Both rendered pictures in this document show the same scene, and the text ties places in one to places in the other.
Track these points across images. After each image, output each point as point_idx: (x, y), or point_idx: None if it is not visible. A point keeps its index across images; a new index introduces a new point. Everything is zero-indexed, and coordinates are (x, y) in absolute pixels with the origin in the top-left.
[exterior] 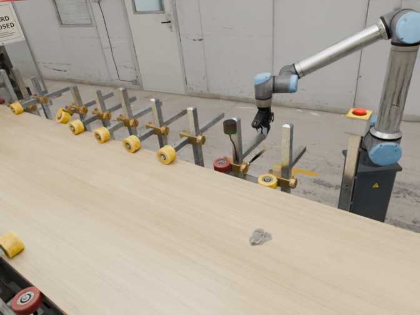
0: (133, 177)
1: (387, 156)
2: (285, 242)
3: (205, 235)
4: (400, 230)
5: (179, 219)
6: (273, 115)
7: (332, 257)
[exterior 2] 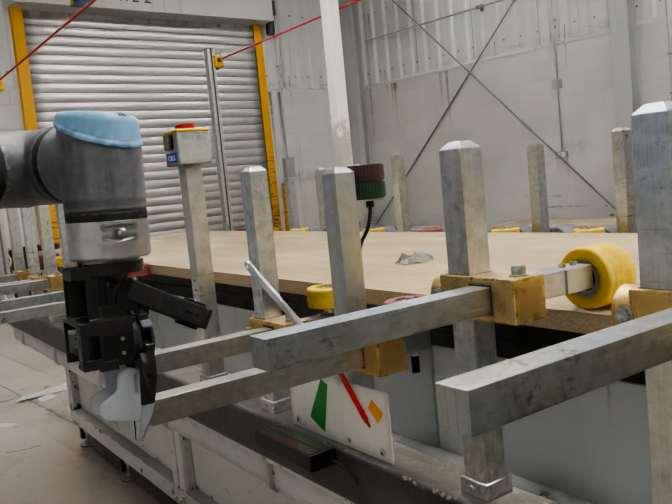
0: None
1: None
2: (381, 262)
3: (499, 259)
4: (227, 271)
5: (548, 263)
6: (67, 331)
7: None
